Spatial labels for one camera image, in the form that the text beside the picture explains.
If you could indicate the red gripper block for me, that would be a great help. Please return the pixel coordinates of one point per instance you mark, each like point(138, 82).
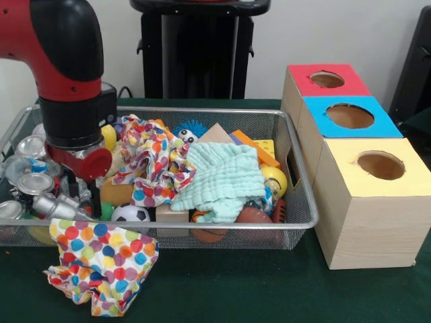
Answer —
point(96, 165)

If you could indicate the wooden box with three holes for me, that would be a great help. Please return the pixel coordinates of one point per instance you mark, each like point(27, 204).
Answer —
point(370, 228)

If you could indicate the plain wooden block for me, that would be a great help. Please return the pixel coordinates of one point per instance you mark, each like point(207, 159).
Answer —
point(217, 133)
point(170, 214)

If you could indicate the yellow tennis ball toy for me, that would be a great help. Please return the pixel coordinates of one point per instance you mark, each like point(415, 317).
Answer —
point(109, 136)

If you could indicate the mint green waffle cloth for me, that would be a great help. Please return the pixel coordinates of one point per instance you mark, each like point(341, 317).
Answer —
point(229, 175)

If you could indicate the dark green tablecloth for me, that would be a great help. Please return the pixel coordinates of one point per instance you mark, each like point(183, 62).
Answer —
point(235, 286)
point(421, 124)

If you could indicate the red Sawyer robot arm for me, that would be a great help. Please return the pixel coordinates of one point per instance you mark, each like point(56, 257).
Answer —
point(60, 50)

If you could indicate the small brown football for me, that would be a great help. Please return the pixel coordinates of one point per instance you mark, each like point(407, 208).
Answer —
point(252, 215)

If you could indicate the colourful polka dot cloth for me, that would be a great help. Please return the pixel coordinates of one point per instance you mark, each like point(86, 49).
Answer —
point(104, 266)
point(148, 154)

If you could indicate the silver toy robot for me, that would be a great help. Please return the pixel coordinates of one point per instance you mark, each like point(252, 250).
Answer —
point(57, 205)

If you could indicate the small soccer ball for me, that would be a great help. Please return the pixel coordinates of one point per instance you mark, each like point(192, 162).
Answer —
point(131, 214)

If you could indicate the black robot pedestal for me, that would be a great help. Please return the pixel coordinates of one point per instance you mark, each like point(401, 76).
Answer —
point(202, 50)

